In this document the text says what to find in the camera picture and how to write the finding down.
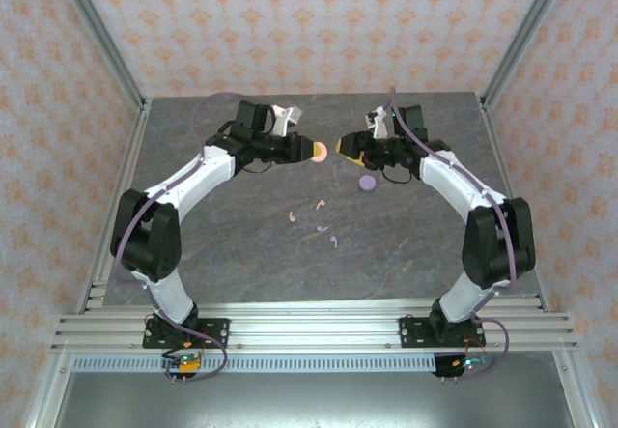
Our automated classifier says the wide aluminium extrusion beam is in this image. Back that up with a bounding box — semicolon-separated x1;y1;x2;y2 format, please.
50;314;580;352

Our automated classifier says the aluminium frame post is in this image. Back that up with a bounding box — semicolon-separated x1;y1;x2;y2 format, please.
50;0;150;113
480;0;578;110

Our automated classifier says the aluminium frame leg rail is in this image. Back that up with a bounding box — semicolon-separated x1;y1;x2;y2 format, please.
22;350;73;428
552;350;600;428

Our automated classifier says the small electronics board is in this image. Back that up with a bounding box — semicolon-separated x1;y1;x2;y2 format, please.
161;350;204;377
451;356;492;371

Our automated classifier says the aluminium table side rail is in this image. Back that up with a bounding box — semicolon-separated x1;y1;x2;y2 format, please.
479;95;552;313
79;98;154;311

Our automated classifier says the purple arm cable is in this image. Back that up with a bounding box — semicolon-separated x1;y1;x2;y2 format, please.
111;90;248;384
388;85;520;382

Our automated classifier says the grey metal sheet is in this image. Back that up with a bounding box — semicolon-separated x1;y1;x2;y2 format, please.
52;369;578;428

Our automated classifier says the narrow aluminium extrusion beam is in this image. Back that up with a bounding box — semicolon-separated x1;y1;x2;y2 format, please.
85;295;551;317

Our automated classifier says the slotted grey cable duct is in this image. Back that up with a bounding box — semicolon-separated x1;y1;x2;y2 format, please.
71;353;438;375

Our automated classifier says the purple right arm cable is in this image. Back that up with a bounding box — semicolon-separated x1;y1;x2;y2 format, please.
388;85;520;382

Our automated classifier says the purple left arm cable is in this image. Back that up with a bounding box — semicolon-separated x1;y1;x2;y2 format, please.
111;90;248;384

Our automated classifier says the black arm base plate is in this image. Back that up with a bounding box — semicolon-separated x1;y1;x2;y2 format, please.
398;316;487;351
141;317;231;351

